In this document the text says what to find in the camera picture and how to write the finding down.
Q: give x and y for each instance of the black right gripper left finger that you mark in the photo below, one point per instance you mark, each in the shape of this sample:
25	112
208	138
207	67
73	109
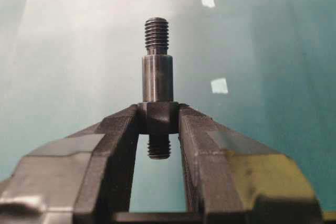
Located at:
82	178

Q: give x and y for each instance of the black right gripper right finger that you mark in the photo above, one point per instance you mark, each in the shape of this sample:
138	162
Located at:
231	178

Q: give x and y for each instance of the dark threaded metal shaft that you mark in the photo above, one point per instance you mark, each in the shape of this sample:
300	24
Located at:
158	111

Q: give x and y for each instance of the small white tape square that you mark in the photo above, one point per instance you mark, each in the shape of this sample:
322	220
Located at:
219	86

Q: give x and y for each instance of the teal table cloth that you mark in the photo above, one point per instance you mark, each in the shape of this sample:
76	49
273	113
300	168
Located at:
66	64

